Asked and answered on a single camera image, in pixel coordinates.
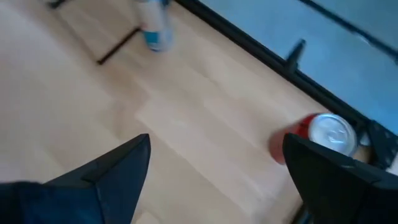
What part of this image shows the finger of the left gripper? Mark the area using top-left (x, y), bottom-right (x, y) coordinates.
top-left (0, 133), bottom-right (152, 224)
top-left (282, 133), bottom-right (398, 224)

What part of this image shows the plain red soda can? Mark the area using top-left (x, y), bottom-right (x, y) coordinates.
top-left (269, 112), bottom-right (360, 166)

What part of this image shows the blue silver Red Bull can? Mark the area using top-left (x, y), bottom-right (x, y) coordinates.
top-left (135, 0), bottom-right (174, 53)

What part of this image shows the black aluminium table frame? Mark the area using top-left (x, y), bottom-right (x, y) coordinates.
top-left (174, 0), bottom-right (398, 175)

